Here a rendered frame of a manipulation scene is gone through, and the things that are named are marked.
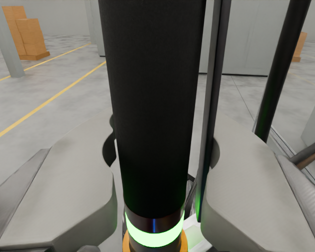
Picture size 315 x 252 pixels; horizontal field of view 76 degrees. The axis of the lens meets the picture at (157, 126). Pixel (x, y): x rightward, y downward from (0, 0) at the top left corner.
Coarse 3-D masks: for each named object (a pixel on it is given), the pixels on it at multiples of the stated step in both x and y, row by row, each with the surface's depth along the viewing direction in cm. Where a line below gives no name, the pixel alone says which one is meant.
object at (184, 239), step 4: (184, 232) 14; (124, 236) 14; (184, 236) 14; (124, 240) 13; (128, 240) 13; (184, 240) 13; (124, 244) 13; (128, 244) 13; (184, 244) 13; (124, 248) 13; (128, 248) 13; (180, 248) 13; (184, 248) 13
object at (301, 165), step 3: (309, 156) 25; (312, 156) 25; (306, 159) 25; (309, 159) 25; (312, 159) 25; (300, 162) 24; (303, 162) 24; (306, 162) 24; (309, 162) 25; (297, 165) 24; (300, 165) 24; (303, 165) 24; (306, 165) 25; (300, 168) 24
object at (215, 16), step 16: (224, 0) 6; (224, 16) 6; (224, 32) 6; (224, 48) 6; (208, 64) 8; (208, 80) 8; (208, 96) 8; (208, 112) 8; (208, 128) 8; (208, 144) 8; (208, 160) 9
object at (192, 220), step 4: (192, 216) 18; (184, 220) 18; (188, 220) 18; (192, 220) 18; (196, 220) 18; (184, 224) 17; (188, 224) 17; (192, 224) 17; (196, 224) 17; (184, 228) 17; (204, 240) 16; (196, 244) 16; (200, 244) 16; (204, 244) 16; (208, 244) 16; (188, 248) 16; (192, 248) 16; (196, 248) 16; (200, 248) 16; (204, 248) 16; (208, 248) 16; (212, 248) 16
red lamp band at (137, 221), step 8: (184, 200) 10; (128, 208) 10; (128, 216) 10; (136, 216) 10; (168, 216) 10; (176, 216) 10; (136, 224) 10; (144, 224) 10; (152, 224) 10; (160, 224) 10; (168, 224) 10
